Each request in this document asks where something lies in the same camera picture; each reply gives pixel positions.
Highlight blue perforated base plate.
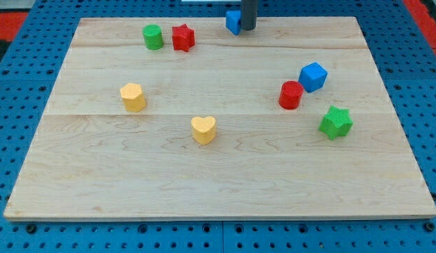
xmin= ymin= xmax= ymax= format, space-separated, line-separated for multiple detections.
xmin=0 ymin=1 xmax=436 ymax=252

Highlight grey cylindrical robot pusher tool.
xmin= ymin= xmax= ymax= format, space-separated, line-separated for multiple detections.
xmin=241 ymin=0 xmax=258 ymax=31

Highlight green star block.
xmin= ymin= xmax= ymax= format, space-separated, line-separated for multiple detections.
xmin=319 ymin=105 xmax=353 ymax=140

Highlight green cylinder block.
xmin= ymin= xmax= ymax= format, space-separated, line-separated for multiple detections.
xmin=142 ymin=24 xmax=164 ymax=51

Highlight yellow hexagon block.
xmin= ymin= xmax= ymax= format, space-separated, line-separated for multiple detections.
xmin=120 ymin=83 xmax=147 ymax=112

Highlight blue cube block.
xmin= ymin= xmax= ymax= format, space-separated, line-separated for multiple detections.
xmin=298 ymin=62 xmax=328 ymax=93

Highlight yellow heart block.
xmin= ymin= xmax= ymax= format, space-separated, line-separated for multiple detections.
xmin=191 ymin=116 xmax=217 ymax=145

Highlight red cylinder block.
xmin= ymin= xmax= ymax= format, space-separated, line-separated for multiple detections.
xmin=278 ymin=81 xmax=304 ymax=110

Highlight light wooden board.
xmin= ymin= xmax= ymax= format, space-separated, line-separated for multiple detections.
xmin=4 ymin=17 xmax=436 ymax=221

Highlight blue block behind pusher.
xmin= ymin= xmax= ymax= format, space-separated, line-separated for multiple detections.
xmin=226 ymin=11 xmax=241 ymax=36

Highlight red star block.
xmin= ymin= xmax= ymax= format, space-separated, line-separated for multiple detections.
xmin=172 ymin=24 xmax=195 ymax=52

